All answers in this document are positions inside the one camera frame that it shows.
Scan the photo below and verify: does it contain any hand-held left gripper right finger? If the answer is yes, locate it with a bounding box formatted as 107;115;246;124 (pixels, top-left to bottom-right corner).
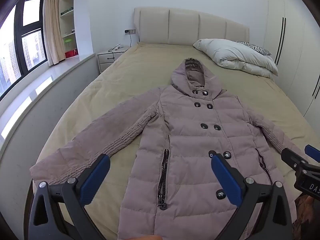
211;153;293;240

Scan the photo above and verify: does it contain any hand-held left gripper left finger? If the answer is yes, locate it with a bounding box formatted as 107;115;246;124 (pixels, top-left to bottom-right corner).
28;154;111;240

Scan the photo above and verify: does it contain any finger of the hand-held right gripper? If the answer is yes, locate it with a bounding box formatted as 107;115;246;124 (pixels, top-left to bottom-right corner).
281;148;311;173
304;144;320;163

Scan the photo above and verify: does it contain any mauve hooded puffer coat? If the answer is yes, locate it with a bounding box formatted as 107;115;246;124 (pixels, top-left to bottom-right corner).
29;58;298;240

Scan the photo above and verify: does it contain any white wardrobe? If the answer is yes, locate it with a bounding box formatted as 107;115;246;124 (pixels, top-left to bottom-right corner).
264;0;320;117

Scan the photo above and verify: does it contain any zebra print pillow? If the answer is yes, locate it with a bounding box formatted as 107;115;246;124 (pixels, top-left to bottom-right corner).
234;41;272;56

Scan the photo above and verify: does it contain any white window ledge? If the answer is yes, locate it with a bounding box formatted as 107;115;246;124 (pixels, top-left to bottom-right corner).
0;52;98;207

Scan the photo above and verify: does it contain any white nightstand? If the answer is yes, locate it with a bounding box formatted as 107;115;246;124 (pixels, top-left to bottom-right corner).
97;45;131;74

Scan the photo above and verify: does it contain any white folded duvet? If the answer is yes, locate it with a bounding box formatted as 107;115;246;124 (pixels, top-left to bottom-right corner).
193;39;279;81

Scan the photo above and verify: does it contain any bed with beige sheet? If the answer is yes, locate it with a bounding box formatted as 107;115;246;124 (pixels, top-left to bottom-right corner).
30;42;320;240

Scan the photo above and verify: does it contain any green lidded container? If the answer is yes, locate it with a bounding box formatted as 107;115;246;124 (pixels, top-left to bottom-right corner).
62;38;73;53

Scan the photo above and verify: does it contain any black framed window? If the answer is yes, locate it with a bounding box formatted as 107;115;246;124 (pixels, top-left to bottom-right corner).
0;0;48;98

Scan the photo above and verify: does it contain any beige curtain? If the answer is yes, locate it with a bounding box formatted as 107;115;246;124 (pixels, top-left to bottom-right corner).
43;0;66;66

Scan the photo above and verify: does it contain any cream padded headboard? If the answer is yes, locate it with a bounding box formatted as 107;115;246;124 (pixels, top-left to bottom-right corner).
134;7;250;48

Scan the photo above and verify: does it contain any white open shelf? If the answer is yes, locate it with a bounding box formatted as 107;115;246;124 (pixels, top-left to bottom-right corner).
58;0;78;61

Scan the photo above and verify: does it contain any black charging cable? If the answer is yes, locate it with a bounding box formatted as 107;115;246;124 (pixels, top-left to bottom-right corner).
108;32;133;61

